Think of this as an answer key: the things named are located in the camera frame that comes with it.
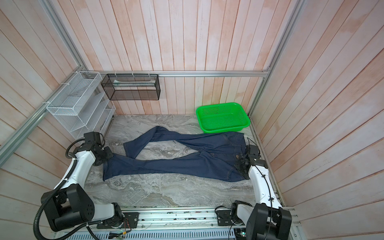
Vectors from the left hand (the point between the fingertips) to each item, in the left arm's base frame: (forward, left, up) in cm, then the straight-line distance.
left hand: (107, 158), depth 84 cm
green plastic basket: (+42, -73, -10) cm, 85 cm away
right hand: (-3, -76, -4) cm, 76 cm away
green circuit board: (-34, -11, -13) cm, 38 cm away
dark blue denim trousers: (+8, -66, -10) cm, 67 cm away
